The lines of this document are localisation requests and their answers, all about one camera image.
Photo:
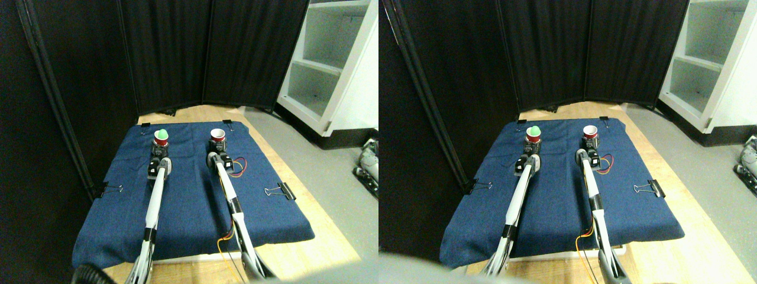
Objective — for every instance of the red cup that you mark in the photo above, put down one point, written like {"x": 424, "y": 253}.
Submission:
{"x": 217, "y": 139}
{"x": 161, "y": 142}
{"x": 533, "y": 139}
{"x": 591, "y": 136}

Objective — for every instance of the green ball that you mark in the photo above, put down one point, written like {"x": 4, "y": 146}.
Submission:
{"x": 161, "y": 132}
{"x": 533, "y": 129}

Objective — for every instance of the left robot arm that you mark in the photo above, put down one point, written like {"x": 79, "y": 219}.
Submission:
{"x": 521, "y": 201}
{"x": 155, "y": 207}

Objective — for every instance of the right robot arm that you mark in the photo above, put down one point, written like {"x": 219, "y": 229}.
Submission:
{"x": 591, "y": 189}
{"x": 226, "y": 189}

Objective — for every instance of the dark blue cloth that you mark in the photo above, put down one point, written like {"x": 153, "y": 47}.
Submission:
{"x": 192, "y": 201}
{"x": 559, "y": 201}

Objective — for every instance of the black curtain stand pole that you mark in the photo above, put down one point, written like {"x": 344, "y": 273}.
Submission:
{"x": 434, "y": 100}
{"x": 57, "y": 100}

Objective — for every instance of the white shelf unit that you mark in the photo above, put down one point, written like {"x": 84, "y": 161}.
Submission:
{"x": 355, "y": 89}
{"x": 733, "y": 89}

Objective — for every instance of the grey and black machine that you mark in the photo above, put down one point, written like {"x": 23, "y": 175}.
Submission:
{"x": 748, "y": 163}
{"x": 369, "y": 165}

